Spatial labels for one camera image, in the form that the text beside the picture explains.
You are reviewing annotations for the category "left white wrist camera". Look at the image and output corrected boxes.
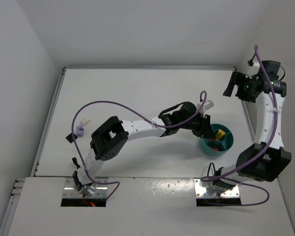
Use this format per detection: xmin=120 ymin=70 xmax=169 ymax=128
xmin=197 ymin=100 xmax=214 ymax=116

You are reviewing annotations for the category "yellow lego brick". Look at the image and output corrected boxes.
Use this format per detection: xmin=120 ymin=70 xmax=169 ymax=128
xmin=215 ymin=129 xmax=226 ymax=141

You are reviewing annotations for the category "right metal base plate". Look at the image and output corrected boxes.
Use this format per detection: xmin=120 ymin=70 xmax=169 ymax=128
xmin=194 ymin=178 xmax=240 ymax=200

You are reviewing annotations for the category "purple lego brick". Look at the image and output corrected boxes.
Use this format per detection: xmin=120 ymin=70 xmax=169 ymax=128
xmin=75 ymin=125 xmax=85 ymax=137

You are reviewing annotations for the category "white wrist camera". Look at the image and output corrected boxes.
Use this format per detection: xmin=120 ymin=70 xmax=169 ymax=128
xmin=197 ymin=100 xmax=214 ymax=116
xmin=245 ymin=59 xmax=260 ymax=79

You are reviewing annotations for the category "black lego brick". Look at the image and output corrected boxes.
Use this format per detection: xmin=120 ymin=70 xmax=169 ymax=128
xmin=66 ymin=134 xmax=73 ymax=144

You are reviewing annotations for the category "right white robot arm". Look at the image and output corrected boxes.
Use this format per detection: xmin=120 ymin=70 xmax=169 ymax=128
xmin=211 ymin=60 xmax=292 ymax=192

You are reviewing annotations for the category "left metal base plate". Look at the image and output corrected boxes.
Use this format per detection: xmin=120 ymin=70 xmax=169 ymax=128
xmin=62 ymin=177 xmax=108 ymax=200

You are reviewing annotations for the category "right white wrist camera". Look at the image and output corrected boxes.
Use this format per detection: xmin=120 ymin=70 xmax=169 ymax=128
xmin=245 ymin=59 xmax=260 ymax=79

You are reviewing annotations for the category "cream lego brick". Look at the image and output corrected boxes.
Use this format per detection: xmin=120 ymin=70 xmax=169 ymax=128
xmin=80 ymin=118 xmax=91 ymax=126

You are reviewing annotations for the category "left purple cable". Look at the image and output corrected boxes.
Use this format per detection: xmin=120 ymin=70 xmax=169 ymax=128
xmin=71 ymin=90 xmax=207 ymax=200

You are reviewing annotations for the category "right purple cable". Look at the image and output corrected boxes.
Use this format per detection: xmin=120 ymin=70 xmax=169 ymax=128
xmin=201 ymin=44 xmax=277 ymax=206

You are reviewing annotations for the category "metal base plate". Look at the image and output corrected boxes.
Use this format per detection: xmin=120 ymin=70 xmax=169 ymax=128
xmin=62 ymin=177 xmax=108 ymax=200
xmin=194 ymin=178 xmax=240 ymax=200

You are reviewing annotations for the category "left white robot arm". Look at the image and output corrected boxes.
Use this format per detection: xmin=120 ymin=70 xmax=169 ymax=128
xmin=72 ymin=102 xmax=215 ymax=194

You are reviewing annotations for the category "teal divided round container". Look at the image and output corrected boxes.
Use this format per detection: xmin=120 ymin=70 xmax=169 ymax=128
xmin=199 ymin=124 xmax=234 ymax=157

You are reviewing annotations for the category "purple cable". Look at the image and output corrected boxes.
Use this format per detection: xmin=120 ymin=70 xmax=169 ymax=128
xmin=201 ymin=44 xmax=277 ymax=206
xmin=71 ymin=90 xmax=207 ymax=200

